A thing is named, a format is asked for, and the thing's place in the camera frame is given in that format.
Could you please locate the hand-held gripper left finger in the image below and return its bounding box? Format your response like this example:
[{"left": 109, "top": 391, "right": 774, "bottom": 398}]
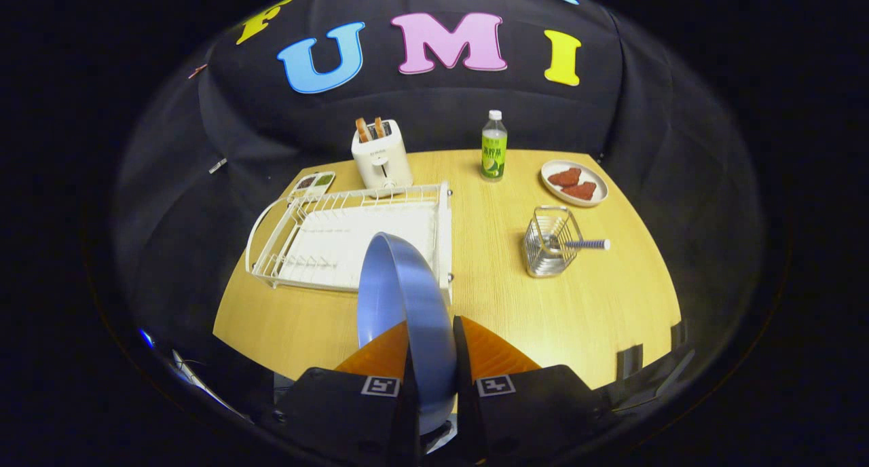
[{"left": 275, "top": 321, "right": 422, "bottom": 467}]

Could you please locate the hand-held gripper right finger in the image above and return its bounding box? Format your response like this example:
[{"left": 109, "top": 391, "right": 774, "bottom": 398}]
[{"left": 451, "top": 316, "right": 612, "bottom": 464}]

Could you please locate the blue plate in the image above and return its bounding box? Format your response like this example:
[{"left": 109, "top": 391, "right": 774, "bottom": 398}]
[{"left": 356, "top": 232, "right": 458, "bottom": 435}]

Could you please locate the metal wire basket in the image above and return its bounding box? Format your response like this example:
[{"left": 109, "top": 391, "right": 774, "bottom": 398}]
[{"left": 523, "top": 206, "right": 585, "bottom": 278}]

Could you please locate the spoon with checked handle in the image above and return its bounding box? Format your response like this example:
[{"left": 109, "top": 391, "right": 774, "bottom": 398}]
[{"left": 551, "top": 235, "right": 611, "bottom": 252}]

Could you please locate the white wire dish rack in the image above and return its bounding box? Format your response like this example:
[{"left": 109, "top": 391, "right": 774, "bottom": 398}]
[{"left": 244, "top": 181, "right": 454, "bottom": 305}]

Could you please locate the small white oval dish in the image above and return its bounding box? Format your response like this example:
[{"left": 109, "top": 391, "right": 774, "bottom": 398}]
[{"left": 540, "top": 160, "right": 609, "bottom": 208}]

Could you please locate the white divided sauce tray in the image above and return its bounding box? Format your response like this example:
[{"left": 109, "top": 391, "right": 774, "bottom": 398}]
[{"left": 289, "top": 171, "right": 337, "bottom": 203}]

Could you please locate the white toaster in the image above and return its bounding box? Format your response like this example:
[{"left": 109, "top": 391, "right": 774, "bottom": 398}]
[{"left": 351, "top": 119, "right": 414, "bottom": 189}]

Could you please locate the green label drink bottle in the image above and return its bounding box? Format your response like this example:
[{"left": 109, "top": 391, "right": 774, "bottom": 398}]
[{"left": 481, "top": 110, "right": 509, "bottom": 183}]

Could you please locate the black backdrop cloth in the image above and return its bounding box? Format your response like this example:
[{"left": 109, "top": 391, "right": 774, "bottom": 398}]
[{"left": 112, "top": 0, "right": 768, "bottom": 359}]

